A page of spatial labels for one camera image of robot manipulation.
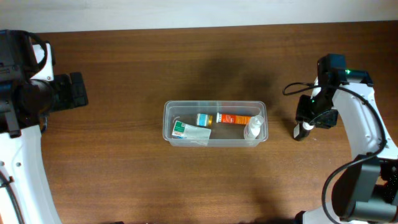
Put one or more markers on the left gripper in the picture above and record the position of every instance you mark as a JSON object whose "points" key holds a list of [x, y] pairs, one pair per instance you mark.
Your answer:
{"points": [[65, 85]]}

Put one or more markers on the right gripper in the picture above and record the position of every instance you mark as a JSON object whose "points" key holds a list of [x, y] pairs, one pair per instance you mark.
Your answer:
{"points": [[302, 111]]}

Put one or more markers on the dark bottle white cap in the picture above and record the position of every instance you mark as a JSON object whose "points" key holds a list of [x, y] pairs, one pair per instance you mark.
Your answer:
{"points": [[301, 131]]}

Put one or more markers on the white bottle clear cap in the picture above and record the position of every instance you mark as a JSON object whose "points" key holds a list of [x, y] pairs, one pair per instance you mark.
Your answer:
{"points": [[253, 128]]}

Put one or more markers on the orange tablet tube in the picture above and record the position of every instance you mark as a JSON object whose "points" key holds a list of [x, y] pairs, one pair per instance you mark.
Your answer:
{"points": [[232, 119]]}

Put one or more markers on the small blue-label gold-cap bottle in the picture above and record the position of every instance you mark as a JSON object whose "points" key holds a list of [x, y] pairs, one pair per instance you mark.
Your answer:
{"points": [[204, 120]]}

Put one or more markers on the white green medicine box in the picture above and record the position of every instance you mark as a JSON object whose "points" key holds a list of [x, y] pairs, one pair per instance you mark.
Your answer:
{"points": [[185, 131]]}

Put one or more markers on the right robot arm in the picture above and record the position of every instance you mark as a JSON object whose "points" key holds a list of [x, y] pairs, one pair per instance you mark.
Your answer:
{"points": [[365, 189]]}

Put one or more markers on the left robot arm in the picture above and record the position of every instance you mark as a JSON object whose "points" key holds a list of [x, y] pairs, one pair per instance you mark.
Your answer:
{"points": [[30, 91]]}

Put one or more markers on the clear plastic container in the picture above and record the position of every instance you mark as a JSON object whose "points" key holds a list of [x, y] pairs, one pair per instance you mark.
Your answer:
{"points": [[222, 135]]}

